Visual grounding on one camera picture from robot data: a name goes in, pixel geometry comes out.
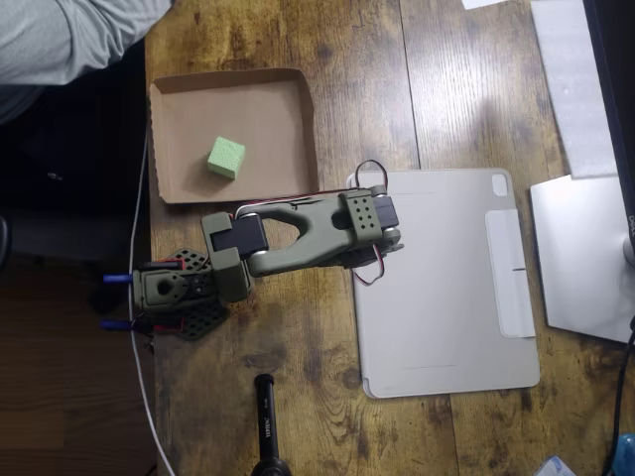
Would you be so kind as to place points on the green foam cube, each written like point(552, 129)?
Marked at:
point(225, 157)

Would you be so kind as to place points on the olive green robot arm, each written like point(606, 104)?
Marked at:
point(302, 248)

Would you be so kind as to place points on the brown cardboard tray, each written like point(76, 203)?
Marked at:
point(268, 124)

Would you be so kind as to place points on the beige tablet folio case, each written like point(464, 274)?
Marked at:
point(436, 322)

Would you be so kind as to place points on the silver monitor stand base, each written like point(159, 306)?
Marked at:
point(580, 258)

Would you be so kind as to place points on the white paper sheet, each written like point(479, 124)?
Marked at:
point(478, 3)

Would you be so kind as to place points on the black cylindrical tool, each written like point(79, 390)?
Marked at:
point(268, 421)

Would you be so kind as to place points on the black computer monitor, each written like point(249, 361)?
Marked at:
point(612, 74)

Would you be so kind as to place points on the black chair caster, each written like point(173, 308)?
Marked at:
point(105, 300)

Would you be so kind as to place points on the white blue printed packet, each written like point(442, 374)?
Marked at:
point(555, 467)

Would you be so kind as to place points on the blue round object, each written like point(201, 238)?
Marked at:
point(626, 453)

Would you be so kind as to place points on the olive perforated robot base plate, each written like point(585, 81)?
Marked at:
point(203, 320)

